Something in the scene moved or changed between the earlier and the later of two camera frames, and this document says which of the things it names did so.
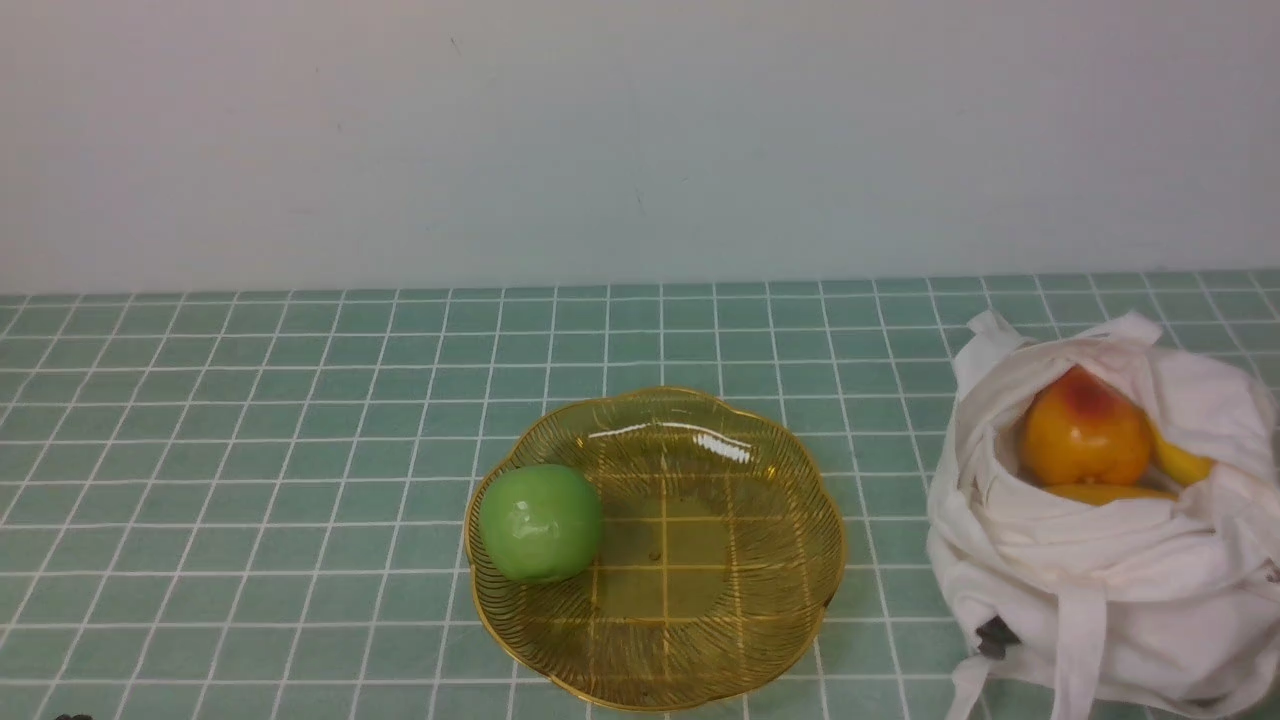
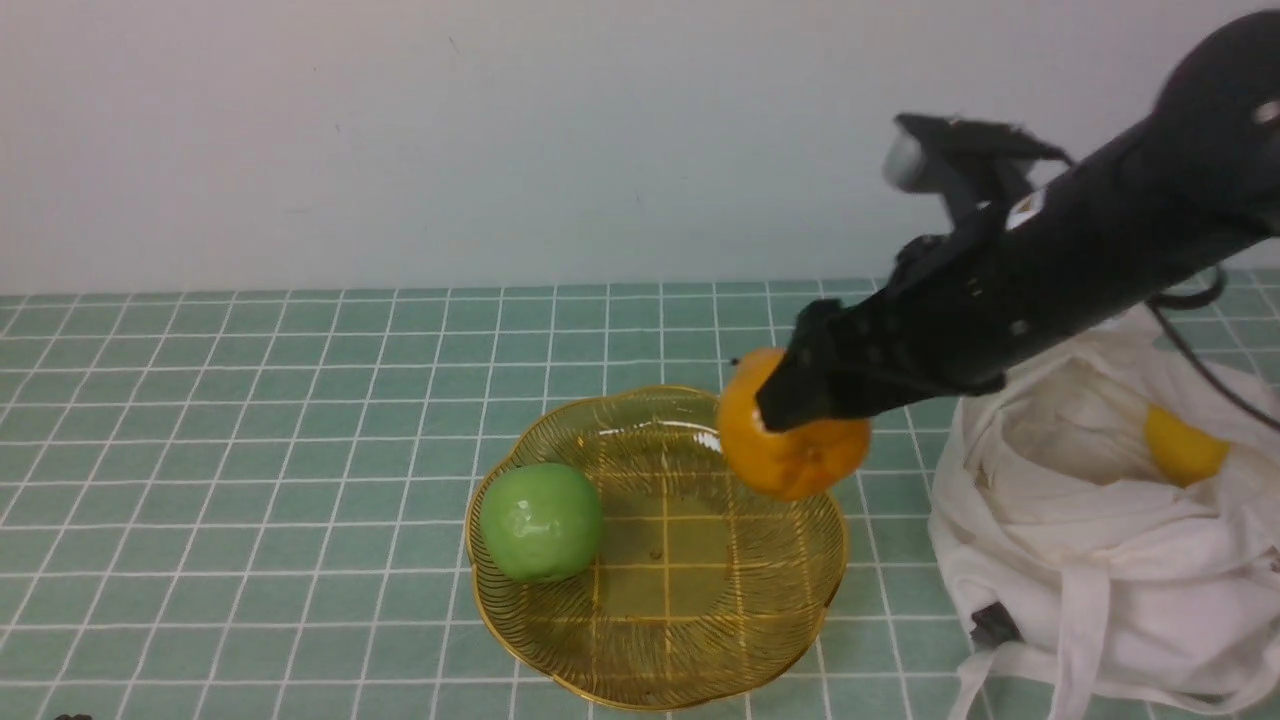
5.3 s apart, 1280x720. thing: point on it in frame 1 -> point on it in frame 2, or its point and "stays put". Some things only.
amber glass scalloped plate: [718, 550] stays put
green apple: [541, 524] stays put
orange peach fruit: [1081, 430] -> [794, 463]
